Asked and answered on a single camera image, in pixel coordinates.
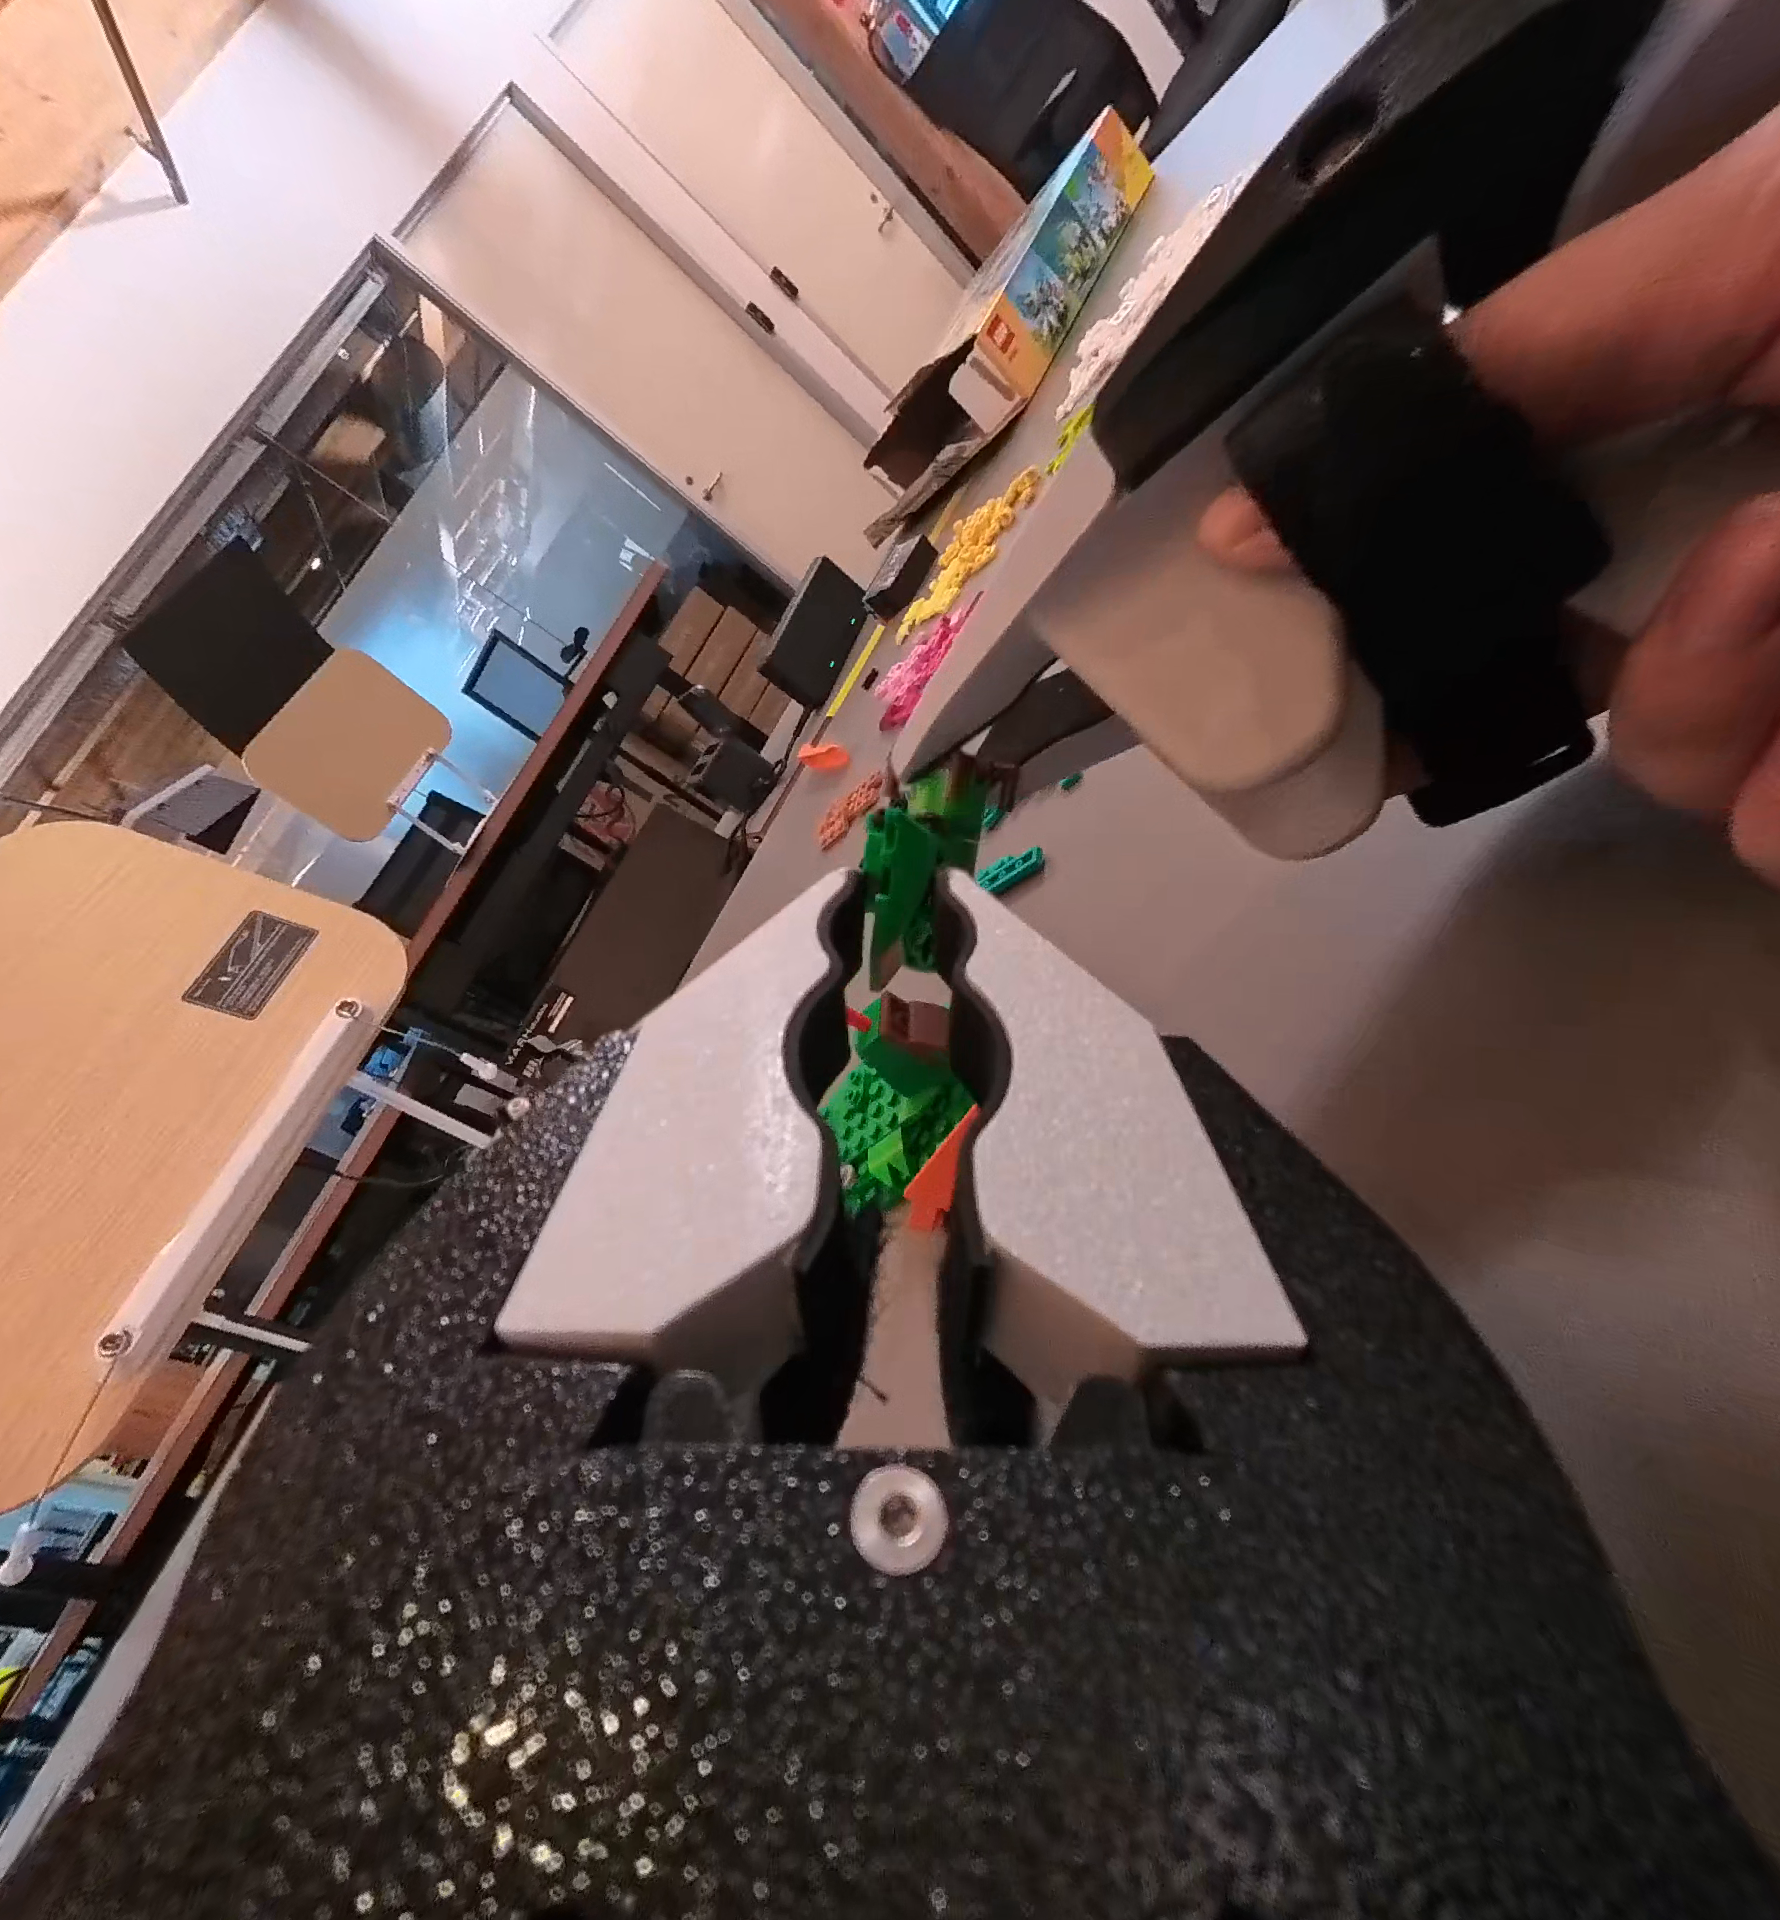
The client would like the person's right hand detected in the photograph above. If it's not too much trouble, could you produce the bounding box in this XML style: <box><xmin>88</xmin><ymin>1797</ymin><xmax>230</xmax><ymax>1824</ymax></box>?
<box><xmin>1198</xmin><ymin>59</ymin><xmax>1780</xmax><ymax>904</ymax></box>

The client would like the pile of pink lego pieces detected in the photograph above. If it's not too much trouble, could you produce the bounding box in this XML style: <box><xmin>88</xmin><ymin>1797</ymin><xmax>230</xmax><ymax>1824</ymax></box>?
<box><xmin>871</xmin><ymin>605</ymin><xmax>977</xmax><ymax>735</ymax></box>

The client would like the black box with green lights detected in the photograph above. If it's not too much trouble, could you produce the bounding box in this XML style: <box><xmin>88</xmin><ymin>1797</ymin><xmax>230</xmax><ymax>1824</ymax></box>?
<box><xmin>756</xmin><ymin>554</ymin><xmax>871</xmax><ymax>702</ymax></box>

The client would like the black monitor screen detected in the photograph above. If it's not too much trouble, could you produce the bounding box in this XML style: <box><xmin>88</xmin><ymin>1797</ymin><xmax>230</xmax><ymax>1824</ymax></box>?
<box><xmin>122</xmin><ymin>538</ymin><xmax>339</xmax><ymax>761</ymax></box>

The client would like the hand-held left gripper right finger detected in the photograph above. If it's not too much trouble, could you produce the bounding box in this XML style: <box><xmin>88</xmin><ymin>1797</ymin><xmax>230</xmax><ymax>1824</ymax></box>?
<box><xmin>936</xmin><ymin>868</ymin><xmax>1309</xmax><ymax>1378</ymax></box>

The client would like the green lego piece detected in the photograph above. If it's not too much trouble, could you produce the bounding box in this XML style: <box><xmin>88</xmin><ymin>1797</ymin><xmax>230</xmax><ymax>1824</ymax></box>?
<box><xmin>857</xmin><ymin>761</ymin><xmax>1000</xmax><ymax>993</ymax></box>

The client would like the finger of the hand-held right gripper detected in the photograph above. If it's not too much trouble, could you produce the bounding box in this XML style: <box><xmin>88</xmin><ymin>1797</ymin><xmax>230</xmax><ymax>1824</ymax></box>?
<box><xmin>888</xmin><ymin>436</ymin><xmax>1123</xmax><ymax>777</ymax></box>

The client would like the long wooden desk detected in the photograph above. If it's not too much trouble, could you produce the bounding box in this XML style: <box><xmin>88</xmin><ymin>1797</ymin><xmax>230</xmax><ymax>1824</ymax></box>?
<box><xmin>365</xmin><ymin>561</ymin><xmax>675</xmax><ymax>1027</ymax></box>

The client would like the pile of white lego pieces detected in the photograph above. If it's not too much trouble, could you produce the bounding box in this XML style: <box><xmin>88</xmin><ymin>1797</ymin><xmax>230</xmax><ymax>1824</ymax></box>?
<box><xmin>1051</xmin><ymin>177</ymin><xmax>1256</xmax><ymax>425</ymax></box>

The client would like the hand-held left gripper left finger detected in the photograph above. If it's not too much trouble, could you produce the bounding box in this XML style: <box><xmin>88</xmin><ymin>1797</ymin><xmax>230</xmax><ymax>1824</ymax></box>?
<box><xmin>496</xmin><ymin>868</ymin><xmax>853</xmax><ymax>1375</ymax></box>

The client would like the computer monitor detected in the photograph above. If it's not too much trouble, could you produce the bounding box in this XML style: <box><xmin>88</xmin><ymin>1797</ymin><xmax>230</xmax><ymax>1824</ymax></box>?
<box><xmin>466</xmin><ymin>629</ymin><xmax>578</xmax><ymax>748</ymax></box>

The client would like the pile of yellow lego pieces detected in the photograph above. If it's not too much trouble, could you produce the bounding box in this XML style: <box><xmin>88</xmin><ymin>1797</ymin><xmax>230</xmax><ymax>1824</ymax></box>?
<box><xmin>895</xmin><ymin>461</ymin><xmax>1048</xmax><ymax>642</ymax></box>

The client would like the printed lego box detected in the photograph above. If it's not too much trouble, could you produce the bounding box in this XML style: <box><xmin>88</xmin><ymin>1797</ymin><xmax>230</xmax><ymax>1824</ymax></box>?
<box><xmin>948</xmin><ymin>108</ymin><xmax>1157</xmax><ymax>410</ymax></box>

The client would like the white double door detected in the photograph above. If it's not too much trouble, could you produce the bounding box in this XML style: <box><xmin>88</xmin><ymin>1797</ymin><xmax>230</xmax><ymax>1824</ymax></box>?
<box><xmin>392</xmin><ymin>82</ymin><xmax>984</xmax><ymax>515</ymax></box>

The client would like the orange lego wedge piece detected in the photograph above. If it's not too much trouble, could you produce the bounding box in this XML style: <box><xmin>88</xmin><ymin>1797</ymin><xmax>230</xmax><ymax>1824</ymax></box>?
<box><xmin>902</xmin><ymin>1116</ymin><xmax>984</xmax><ymax>1236</ymax></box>

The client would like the wooden chair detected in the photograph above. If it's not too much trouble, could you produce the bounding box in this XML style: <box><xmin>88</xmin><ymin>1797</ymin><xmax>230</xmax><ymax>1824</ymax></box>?
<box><xmin>0</xmin><ymin>822</ymin><xmax>413</xmax><ymax>1527</ymax></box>

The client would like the green lego plate build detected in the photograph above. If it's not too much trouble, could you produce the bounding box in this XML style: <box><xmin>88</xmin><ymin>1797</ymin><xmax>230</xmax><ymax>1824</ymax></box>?
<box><xmin>819</xmin><ymin>1037</ymin><xmax>977</xmax><ymax>1220</ymax></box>

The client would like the open cardboard box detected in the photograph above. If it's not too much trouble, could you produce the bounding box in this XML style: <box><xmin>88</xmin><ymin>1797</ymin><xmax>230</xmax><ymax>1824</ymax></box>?
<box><xmin>861</xmin><ymin>337</ymin><xmax>1029</xmax><ymax>548</ymax></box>

